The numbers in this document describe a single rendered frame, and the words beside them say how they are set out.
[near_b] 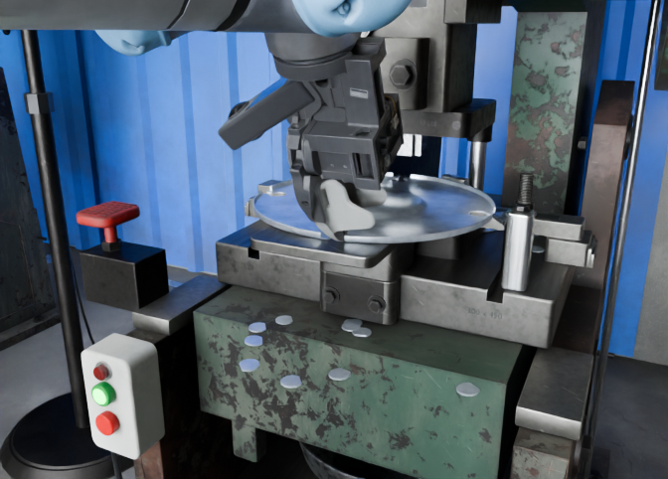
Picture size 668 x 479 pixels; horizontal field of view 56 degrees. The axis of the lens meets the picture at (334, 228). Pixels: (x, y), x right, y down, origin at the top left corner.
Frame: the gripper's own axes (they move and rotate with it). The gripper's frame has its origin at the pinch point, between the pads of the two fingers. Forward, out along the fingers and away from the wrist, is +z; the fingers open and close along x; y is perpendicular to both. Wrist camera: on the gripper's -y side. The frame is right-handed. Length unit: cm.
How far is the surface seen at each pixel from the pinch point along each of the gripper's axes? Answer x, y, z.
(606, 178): 44, 25, 24
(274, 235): -1.0, -6.6, 1.2
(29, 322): 40, -146, 104
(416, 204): 12.5, 4.4, 6.6
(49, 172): 34, -86, 28
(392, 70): 20.2, 0.5, -6.6
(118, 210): 3.5, -32.7, 5.5
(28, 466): -8, -87, 81
